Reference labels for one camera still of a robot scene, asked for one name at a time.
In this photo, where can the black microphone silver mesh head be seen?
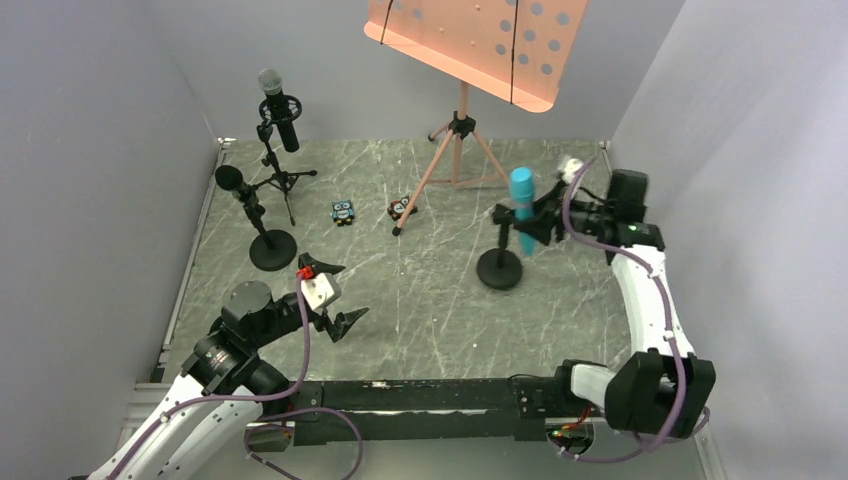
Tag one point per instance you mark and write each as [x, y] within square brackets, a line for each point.
[270, 82]

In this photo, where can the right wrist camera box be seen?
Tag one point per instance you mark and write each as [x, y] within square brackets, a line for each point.
[571, 170]

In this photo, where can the blue microphone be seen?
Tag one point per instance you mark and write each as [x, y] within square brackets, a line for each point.
[522, 192]

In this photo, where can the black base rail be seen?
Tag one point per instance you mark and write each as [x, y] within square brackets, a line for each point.
[521, 407]

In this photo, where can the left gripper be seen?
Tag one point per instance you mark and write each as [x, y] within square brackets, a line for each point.
[324, 312]

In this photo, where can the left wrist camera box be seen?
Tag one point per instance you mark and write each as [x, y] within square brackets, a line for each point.
[319, 290]

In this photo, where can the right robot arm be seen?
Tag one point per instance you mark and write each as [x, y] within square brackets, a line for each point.
[660, 393]

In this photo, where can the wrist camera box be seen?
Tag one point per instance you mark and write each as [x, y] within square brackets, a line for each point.
[319, 290]
[571, 170]

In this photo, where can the brown owl toy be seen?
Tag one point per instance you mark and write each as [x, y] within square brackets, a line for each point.
[397, 208]

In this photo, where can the black round base mic stand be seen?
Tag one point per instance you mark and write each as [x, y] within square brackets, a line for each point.
[499, 268]

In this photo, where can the pink music stand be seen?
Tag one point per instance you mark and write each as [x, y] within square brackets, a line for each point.
[516, 51]

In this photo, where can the black microphone orange end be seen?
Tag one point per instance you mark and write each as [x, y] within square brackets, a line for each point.
[231, 179]

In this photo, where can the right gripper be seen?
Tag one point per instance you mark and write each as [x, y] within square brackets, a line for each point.
[542, 220]

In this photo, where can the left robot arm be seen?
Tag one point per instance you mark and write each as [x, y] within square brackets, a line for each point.
[224, 384]

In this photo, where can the blue owl toy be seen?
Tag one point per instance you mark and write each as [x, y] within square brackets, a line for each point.
[343, 213]

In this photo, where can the black round base clip stand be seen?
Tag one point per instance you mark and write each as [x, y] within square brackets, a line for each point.
[272, 250]

